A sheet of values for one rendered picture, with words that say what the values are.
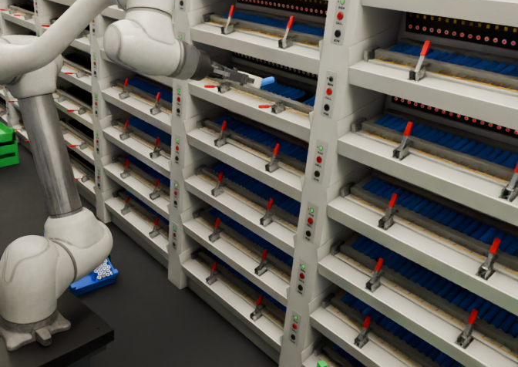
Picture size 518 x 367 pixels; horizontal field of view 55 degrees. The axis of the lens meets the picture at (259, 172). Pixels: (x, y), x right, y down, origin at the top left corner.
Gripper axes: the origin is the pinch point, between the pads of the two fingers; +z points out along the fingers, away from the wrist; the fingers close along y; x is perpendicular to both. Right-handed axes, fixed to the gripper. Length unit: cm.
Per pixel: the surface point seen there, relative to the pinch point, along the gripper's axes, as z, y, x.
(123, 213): 37, 99, 81
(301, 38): 16.7, 1.3, -15.6
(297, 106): 19.8, -2.4, 3.3
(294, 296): 31, -15, 61
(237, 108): 17.4, 20.2, 10.5
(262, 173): 21.8, 4.8, 27.4
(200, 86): 16.1, 40.4, 8.2
